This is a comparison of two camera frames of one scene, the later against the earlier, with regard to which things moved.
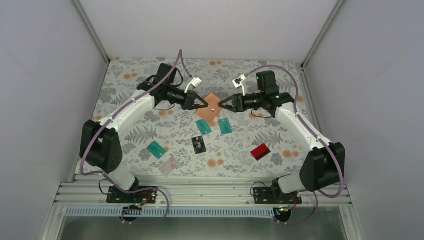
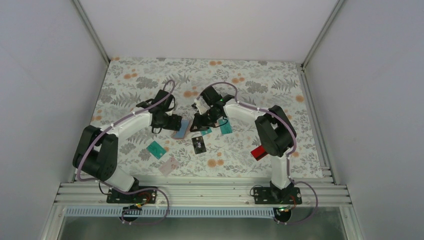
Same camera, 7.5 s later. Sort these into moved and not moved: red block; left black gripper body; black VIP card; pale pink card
Moved: left black gripper body
Not moved: pale pink card; black VIP card; red block
